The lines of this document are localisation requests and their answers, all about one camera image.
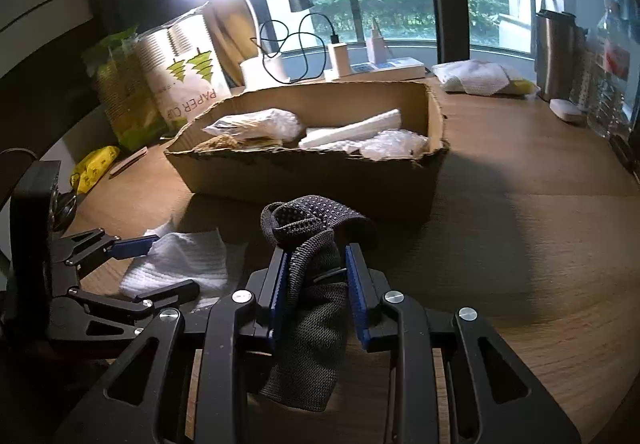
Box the yellow cloth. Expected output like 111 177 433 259
502 78 538 97

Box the steel travel tumbler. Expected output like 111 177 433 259
535 10 583 102

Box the brown cardboard box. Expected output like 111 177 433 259
164 80 451 225

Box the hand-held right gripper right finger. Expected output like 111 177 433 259
345 243 583 444

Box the clear water bottle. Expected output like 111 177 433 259
585 0 633 139

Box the white pointed plug adapter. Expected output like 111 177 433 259
365 16 390 67

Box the clear plastic bag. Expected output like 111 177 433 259
359 129 431 161

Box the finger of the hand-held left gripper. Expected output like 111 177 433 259
54 229 161 275
66 280 201 340

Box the white desk lamp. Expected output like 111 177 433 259
172 0 293 87

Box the white earbuds case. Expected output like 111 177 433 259
549 98 588 125

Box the white wall charger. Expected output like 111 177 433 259
327 42 353 77

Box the white power strip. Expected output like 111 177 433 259
324 56 426 82

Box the yellow snack packet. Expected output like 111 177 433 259
70 145 121 195

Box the thin white cloth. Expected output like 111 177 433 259
120 226 228 309

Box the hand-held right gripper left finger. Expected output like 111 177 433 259
55 246 291 444

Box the small black object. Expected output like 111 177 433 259
610 134 640 175

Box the black charging cable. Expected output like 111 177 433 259
250 12 341 84

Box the green yellow plastic package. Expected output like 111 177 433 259
82 26 171 149

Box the flat wooden stick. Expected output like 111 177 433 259
109 147 150 179

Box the paper cup sleeve pack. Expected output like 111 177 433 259
135 4 233 132

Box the clear bag with pale contents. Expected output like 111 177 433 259
202 108 306 145

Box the brown fibrous pad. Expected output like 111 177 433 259
192 134 246 155

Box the dark grey knit sock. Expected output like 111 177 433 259
260 194 378 412

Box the white cloth pile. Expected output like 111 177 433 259
431 61 516 97

